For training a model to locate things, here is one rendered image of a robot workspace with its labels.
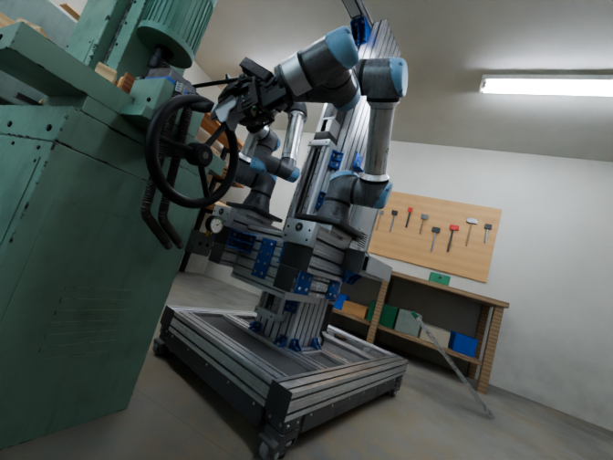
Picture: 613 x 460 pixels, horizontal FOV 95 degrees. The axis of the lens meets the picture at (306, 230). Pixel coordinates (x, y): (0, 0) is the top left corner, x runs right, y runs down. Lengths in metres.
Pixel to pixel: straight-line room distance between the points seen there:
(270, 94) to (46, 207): 0.56
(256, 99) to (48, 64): 0.44
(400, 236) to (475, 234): 0.87
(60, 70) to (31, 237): 0.37
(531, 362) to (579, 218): 1.65
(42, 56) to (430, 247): 3.66
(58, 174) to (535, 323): 3.99
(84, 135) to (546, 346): 4.05
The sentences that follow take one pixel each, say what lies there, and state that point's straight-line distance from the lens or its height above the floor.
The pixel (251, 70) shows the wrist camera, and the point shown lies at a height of 0.99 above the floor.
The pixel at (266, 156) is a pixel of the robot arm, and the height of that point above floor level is 1.00.
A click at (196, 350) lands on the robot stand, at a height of 0.14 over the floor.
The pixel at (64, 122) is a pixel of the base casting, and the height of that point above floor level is 0.76.
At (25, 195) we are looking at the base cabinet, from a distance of 0.87.
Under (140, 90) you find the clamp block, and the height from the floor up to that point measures 0.92.
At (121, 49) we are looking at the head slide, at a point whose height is 1.11.
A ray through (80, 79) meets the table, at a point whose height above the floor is 0.86.
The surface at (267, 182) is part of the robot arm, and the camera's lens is 1.51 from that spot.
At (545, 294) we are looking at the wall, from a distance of 4.04.
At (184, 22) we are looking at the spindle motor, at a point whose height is 1.24.
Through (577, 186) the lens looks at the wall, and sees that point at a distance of 4.41.
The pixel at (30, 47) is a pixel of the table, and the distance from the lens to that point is 0.86.
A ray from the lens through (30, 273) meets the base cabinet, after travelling 0.89.
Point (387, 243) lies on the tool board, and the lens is 3.87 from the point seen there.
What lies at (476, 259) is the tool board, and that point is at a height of 1.29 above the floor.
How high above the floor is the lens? 0.61
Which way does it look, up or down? 7 degrees up
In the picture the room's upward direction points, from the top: 17 degrees clockwise
